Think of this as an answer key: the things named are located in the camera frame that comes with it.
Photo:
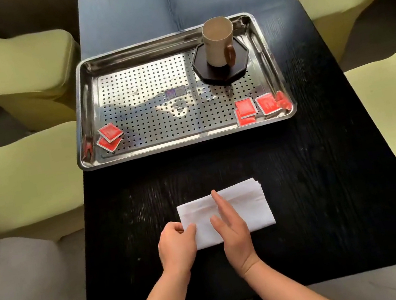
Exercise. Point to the person's right hand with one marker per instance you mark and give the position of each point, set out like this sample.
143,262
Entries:
238,241

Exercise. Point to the person's left hand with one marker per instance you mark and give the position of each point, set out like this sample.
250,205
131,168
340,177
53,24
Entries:
174,248

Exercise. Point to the person's right thumb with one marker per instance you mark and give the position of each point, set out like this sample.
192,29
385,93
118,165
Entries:
218,226

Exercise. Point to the person's left thumb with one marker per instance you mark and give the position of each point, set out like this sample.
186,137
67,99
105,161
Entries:
191,232

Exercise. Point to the white napkin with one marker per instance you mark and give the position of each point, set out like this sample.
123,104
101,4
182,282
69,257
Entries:
247,207

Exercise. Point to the person's right forearm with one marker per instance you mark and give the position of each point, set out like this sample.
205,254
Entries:
282,292

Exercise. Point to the red square sachet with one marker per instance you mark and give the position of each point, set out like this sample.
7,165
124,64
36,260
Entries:
107,146
111,132
245,120
267,103
245,107

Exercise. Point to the perforated stainless steel tray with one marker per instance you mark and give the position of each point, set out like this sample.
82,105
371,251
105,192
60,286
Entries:
163,123

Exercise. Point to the small label sticker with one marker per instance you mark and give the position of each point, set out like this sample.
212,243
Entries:
176,92

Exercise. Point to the black octagonal coaster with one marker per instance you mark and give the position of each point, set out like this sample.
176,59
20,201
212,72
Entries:
207,72

